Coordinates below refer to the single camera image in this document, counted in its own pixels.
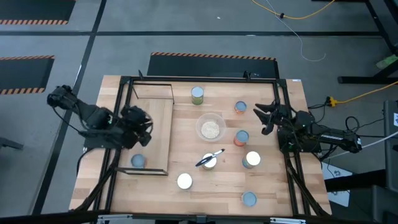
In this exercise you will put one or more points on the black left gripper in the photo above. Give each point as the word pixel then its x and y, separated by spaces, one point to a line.
pixel 132 121

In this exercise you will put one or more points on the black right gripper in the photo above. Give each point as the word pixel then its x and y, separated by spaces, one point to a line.
pixel 281 116

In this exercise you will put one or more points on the small orange can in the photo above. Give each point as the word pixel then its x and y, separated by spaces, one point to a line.
pixel 240 106

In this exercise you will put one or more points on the mixed fruit red orange can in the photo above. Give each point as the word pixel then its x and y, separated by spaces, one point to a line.
pixel 241 137

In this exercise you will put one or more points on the tomatoes blue can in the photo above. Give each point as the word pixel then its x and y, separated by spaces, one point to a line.
pixel 252 158

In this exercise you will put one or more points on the pale green labelled can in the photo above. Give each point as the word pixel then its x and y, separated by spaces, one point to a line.
pixel 184 181

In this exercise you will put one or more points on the olive green tall can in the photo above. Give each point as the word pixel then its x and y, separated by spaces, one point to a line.
pixel 197 92

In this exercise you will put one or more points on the red and white can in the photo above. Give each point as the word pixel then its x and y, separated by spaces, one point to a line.
pixel 249 199

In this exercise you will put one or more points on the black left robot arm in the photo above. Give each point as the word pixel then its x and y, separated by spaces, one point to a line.
pixel 93 116

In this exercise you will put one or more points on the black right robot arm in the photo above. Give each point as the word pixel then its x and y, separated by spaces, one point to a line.
pixel 335 138

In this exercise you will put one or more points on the mixed yellow can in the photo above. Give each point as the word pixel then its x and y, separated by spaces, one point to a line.
pixel 138 160

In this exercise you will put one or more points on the clear plastic bowl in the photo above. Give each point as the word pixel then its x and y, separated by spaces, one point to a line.
pixel 201 119

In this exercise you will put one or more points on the pale grains heap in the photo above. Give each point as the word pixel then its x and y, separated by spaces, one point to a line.
pixel 210 129

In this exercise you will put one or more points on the black mat hazard stripe edge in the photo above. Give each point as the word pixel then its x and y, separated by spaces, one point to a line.
pixel 211 67
pixel 34 9
pixel 21 74

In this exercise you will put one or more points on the green cloth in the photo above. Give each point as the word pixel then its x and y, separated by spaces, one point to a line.
pixel 387 61

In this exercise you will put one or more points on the black metal stand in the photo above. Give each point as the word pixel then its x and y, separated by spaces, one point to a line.
pixel 377 18

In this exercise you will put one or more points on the wooden shelf black metal frame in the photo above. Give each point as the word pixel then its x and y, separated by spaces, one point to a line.
pixel 158 130

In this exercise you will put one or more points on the black aluminium table frame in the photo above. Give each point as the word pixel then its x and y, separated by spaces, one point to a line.
pixel 217 80

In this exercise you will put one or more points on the silver metal bracket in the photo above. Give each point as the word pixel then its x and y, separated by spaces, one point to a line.
pixel 110 217
pixel 287 221

